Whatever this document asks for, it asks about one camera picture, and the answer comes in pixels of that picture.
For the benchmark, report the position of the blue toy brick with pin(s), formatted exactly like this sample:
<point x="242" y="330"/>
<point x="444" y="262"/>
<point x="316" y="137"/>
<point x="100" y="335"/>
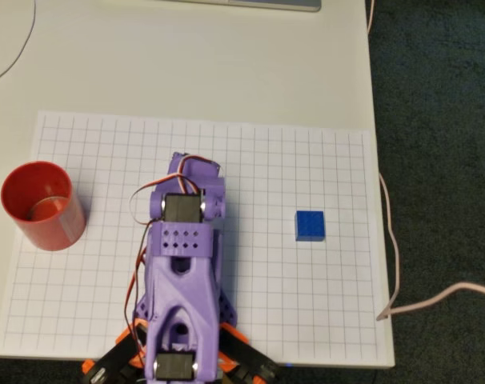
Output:
<point x="309" y="226"/>

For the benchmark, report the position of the purple robot arm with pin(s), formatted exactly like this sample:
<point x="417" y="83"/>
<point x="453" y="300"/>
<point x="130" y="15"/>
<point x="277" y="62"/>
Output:
<point x="178" y="288"/>

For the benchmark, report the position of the red plastic cup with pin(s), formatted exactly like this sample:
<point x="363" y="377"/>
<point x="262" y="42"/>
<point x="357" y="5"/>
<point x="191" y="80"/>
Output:
<point x="56" y="230"/>

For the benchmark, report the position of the white grid paper sheet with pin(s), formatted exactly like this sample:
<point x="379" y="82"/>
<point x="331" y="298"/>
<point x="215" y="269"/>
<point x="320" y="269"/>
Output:
<point x="290" y="304"/>

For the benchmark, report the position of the silver laptop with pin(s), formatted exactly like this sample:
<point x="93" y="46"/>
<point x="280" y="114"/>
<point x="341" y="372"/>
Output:
<point x="266" y="4"/>

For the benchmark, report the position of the orange and black clamp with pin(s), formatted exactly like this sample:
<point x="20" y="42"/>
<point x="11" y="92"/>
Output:
<point x="114" y="358"/>
<point x="246" y="358"/>

